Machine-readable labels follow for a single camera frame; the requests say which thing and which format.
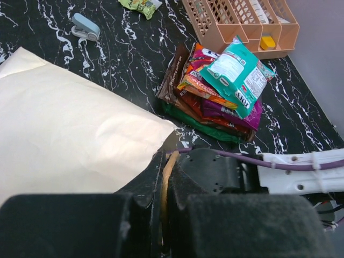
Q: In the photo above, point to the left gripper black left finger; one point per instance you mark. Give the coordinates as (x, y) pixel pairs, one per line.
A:
(125, 223)

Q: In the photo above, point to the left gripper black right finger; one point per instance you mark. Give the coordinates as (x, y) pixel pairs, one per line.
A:
(198, 224)

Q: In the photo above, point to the green chips bag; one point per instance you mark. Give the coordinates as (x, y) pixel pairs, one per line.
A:
(208, 130)

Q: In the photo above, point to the brown paper bag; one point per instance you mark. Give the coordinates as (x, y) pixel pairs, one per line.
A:
(63, 134)

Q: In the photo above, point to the purple snack packet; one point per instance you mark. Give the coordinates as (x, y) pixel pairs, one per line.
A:
(212, 109)

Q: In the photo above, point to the red Doritos chips bag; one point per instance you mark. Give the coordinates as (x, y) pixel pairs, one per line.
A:
(217, 122)

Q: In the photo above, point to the red brown snack box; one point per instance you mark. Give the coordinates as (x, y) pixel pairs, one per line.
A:
(171, 103)

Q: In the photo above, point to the colourful candy packet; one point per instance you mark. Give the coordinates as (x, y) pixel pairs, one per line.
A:
(193, 81)

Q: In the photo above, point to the teal Fox's candy packet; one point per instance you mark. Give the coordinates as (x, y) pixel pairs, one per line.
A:
(238, 76)

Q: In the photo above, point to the light green snack packet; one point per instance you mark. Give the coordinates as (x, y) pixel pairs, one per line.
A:
(145, 7)

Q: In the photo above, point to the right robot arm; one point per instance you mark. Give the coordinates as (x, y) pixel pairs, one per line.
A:
(317, 176)

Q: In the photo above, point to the yellow sticky notes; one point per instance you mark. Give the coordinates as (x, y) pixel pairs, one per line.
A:
(267, 43)

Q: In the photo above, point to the light blue stapler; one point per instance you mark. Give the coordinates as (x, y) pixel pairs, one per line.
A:
(84, 28)

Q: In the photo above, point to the orange desk organizer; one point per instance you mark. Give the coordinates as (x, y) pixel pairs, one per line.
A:
(216, 23)

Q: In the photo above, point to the white labelled bottle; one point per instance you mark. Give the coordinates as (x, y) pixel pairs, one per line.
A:
(259, 11)

